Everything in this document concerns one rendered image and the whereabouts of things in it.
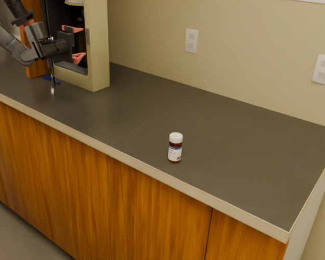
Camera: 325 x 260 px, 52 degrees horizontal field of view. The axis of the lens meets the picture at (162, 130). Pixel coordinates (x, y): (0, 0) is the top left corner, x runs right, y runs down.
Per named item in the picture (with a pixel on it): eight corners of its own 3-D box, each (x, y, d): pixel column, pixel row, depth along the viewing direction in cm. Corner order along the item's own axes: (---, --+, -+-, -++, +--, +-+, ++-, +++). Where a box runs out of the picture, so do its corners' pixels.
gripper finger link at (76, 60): (89, 42, 132) (71, 47, 125) (91, 60, 135) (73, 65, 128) (78, 39, 135) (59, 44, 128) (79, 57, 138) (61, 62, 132)
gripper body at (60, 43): (71, 33, 123) (55, 36, 118) (75, 60, 128) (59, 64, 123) (60, 30, 127) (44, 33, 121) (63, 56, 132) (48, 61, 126)
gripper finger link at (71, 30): (87, 24, 128) (68, 28, 121) (89, 43, 132) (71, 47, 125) (76, 21, 132) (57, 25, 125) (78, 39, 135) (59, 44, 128)
